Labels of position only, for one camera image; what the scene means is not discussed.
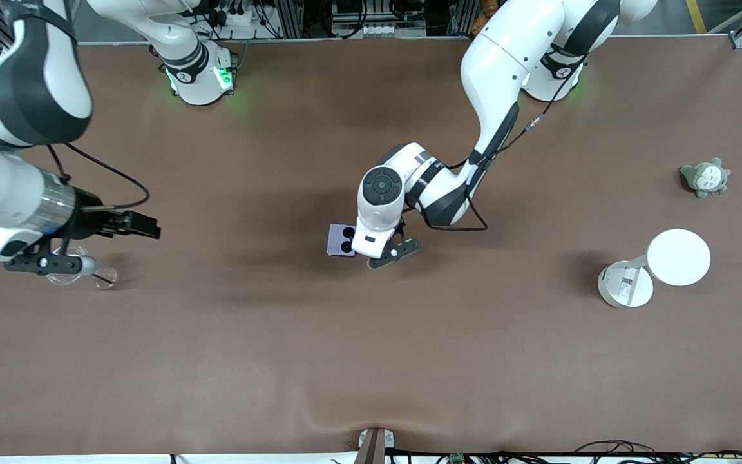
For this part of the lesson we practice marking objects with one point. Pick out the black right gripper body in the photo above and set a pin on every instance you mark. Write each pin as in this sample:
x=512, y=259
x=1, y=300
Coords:
x=89, y=218

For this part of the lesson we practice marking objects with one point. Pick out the lilac flip phone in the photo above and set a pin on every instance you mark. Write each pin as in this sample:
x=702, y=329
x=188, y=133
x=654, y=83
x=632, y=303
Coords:
x=339, y=240

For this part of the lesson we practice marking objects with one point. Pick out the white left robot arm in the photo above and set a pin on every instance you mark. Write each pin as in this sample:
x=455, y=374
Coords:
x=500, y=64

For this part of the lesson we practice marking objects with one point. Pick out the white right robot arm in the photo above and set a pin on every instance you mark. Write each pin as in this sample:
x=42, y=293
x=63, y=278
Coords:
x=55, y=58

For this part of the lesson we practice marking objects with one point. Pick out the black drinking straw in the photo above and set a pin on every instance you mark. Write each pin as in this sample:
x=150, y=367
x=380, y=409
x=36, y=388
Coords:
x=102, y=278

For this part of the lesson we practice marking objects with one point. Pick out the clear plastic cup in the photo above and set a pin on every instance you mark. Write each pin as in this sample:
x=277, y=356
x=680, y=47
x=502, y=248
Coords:
x=105, y=278

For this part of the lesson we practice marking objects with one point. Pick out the orange snack bags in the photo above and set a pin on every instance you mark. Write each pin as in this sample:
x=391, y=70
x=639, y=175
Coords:
x=482, y=22

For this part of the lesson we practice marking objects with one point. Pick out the white power strip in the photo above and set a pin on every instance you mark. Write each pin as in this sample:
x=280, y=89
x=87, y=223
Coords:
x=242, y=17

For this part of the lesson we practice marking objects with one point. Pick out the white desk lamp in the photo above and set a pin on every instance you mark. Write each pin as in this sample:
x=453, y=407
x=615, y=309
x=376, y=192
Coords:
x=678, y=258

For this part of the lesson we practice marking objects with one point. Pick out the grey totoro plush toy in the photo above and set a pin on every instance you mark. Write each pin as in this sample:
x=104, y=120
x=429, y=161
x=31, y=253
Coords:
x=706, y=177

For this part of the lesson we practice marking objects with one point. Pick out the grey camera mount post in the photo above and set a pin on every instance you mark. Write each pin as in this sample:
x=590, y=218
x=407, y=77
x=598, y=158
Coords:
x=372, y=448

